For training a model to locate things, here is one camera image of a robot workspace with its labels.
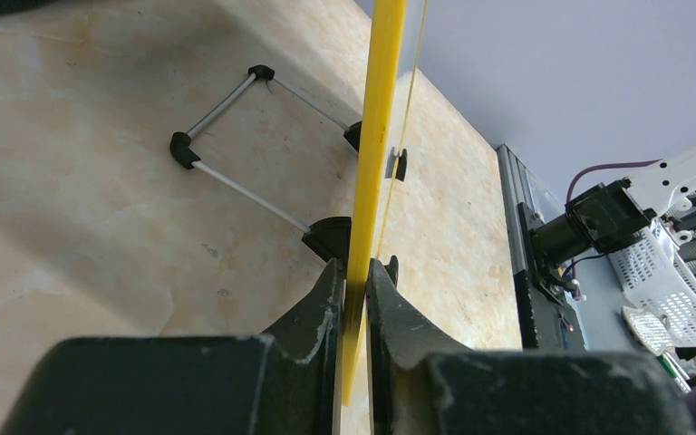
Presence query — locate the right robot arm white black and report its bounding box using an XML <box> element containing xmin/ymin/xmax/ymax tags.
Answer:
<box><xmin>530</xmin><ymin>145</ymin><xmax>696</xmax><ymax>267</ymax></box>

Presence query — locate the whiteboard wire stand frame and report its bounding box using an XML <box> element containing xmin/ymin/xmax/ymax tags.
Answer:
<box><xmin>168</xmin><ymin>64</ymin><xmax>362</xmax><ymax>262</ymax></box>

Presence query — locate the yellow framed whiteboard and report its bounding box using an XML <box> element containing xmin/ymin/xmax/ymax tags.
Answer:
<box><xmin>341</xmin><ymin>1</ymin><xmax>429</xmax><ymax>406</ymax></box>

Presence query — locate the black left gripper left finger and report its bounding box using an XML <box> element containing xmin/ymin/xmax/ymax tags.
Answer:
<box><xmin>1</xmin><ymin>259</ymin><xmax>344</xmax><ymax>434</ymax></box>

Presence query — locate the black whiteboard stand clip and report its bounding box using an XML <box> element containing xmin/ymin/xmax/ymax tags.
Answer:
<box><xmin>384</xmin><ymin>148</ymin><xmax>408</xmax><ymax>181</ymax></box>

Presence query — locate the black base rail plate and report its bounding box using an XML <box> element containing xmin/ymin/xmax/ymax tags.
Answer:
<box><xmin>496</xmin><ymin>144</ymin><xmax>585</xmax><ymax>351</ymax></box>

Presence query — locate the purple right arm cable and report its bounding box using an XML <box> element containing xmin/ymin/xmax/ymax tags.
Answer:
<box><xmin>565</xmin><ymin>158</ymin><xmax>664</xmax><ymax>206</ymax></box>

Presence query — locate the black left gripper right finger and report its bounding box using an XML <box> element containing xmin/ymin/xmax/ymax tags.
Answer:
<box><xmin>366</xmin><ymin>261</ymin><xmax>696</xmax><ymax>434</ymax></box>

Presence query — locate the white perforated basket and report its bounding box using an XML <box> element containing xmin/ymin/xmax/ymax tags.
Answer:
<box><xmin>608</xmin><ymin>223</ymin><xmax>696</xmax><ymax>348</ymax></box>

